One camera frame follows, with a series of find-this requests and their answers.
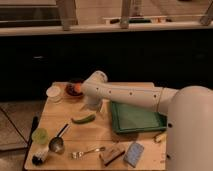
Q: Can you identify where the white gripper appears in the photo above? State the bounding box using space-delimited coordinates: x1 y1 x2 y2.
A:
82 96 103 112

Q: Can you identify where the green pepper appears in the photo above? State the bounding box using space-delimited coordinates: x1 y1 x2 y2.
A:
71 114 96 124

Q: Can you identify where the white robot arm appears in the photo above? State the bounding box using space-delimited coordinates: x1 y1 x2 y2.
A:
81 71 213 171

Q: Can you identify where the orange fruit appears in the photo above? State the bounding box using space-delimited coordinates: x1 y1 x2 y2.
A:
74 83 82 93

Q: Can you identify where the dark bowl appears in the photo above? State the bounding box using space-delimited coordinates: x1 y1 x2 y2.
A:
65 79 83 97

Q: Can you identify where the green plastic tray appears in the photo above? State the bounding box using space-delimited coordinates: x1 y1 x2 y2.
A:
110 101 167 134

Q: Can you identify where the white cup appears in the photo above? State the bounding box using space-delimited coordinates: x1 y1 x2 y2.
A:
46 86 62 102

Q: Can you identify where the wooden block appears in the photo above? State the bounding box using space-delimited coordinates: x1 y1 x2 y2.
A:
100 143 125 166

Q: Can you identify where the silver fork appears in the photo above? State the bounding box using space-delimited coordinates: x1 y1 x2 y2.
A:
71 146 106 159

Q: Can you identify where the metal measuring cup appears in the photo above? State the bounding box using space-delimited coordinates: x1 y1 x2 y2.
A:
49 123 69 154

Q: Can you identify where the blue sponge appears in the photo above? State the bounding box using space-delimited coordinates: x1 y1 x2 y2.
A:
124 142 144 167

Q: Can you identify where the green cup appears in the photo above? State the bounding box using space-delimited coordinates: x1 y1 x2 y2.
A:
31 128 48 145

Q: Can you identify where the yellow corn piece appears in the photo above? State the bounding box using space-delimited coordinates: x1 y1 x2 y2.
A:
154 132 167 143

